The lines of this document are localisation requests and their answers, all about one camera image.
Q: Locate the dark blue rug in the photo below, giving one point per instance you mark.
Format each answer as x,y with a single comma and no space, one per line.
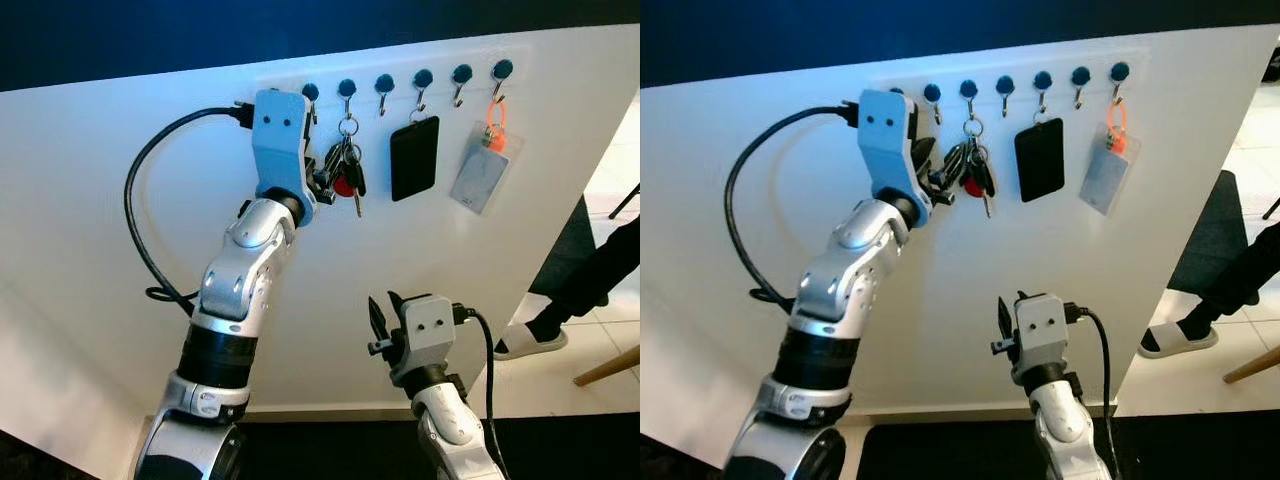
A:
1208,228
562,245

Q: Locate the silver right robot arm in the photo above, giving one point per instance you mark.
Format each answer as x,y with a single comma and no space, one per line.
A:
1065,425
450,420

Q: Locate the light blue left wrist camera mount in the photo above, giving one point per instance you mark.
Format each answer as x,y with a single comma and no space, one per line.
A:
278,140
885,135

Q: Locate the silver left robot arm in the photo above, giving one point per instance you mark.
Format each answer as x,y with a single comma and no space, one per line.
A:
235,285
850,285

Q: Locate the black floor mat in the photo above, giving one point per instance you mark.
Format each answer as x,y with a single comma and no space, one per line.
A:
330,452
950,456

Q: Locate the seated person black trousers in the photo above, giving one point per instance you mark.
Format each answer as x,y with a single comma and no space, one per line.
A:
1240,278
600,268

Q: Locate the key bunch with red tag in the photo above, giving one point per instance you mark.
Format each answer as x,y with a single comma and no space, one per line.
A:
978,172
352,172

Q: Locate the blue knob metal hook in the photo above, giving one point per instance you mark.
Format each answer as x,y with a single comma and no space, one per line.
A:
310,91
1043,78
1081,74
1005,82
969,87
385,82
347,87
423,77
461,73
1119,70
502,68
932,92

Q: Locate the white partition board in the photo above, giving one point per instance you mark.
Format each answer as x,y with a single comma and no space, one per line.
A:
90,200
700,200

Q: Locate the black card holder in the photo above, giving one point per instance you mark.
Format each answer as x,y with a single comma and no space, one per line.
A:
414,160
1039,160

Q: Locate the black folding chair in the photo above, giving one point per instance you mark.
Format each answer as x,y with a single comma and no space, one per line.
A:
625,201
1272,208

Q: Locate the white slipper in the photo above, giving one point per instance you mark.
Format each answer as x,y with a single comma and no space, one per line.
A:
530,346
1185,343

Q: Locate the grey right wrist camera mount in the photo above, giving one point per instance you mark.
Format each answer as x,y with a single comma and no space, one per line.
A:
430,325
1042,325

